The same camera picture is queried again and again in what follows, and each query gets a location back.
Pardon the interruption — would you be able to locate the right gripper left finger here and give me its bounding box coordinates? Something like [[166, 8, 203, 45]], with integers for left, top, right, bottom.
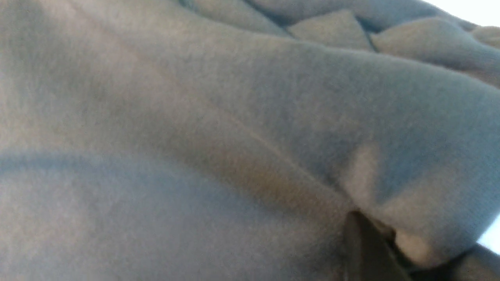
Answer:
[[343, 211, 411, 281]]

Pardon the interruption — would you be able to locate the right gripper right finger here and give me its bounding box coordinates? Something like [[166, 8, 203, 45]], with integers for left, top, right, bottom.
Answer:
[[410, 244, 500, 281]]

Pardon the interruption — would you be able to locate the dark gray long-sleeve top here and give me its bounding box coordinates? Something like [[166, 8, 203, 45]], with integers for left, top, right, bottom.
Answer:
[[1, 0, 499, 281]]

